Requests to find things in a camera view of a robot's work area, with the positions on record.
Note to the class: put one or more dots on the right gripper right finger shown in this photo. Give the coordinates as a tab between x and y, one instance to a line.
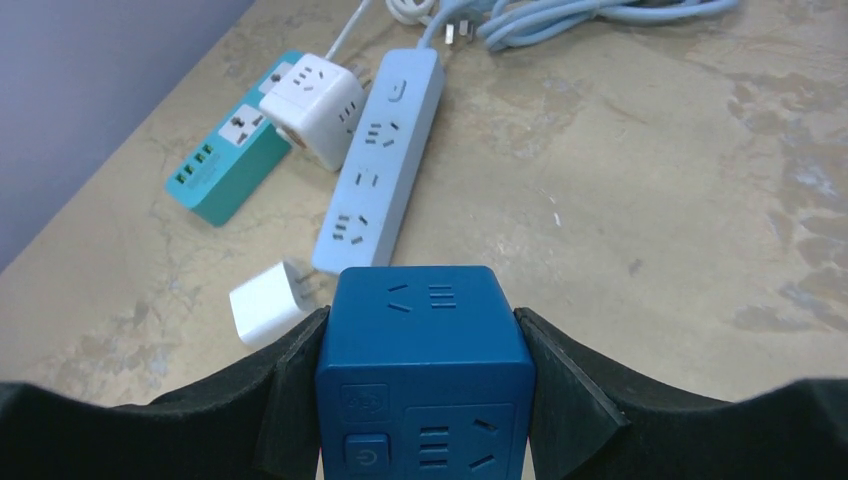
594	418

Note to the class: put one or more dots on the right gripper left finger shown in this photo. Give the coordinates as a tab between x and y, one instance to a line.
255	419

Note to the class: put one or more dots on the white charger plug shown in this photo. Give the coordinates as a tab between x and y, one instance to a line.
272	303

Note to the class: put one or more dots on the dark blue cube socket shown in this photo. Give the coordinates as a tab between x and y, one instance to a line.
423	374

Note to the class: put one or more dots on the blue power strip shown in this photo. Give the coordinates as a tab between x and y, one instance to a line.
367	209

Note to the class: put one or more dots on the teal power strip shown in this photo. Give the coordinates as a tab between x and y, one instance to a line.
216	178

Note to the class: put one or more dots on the white plug adapter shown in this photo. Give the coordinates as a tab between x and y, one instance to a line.
316	106

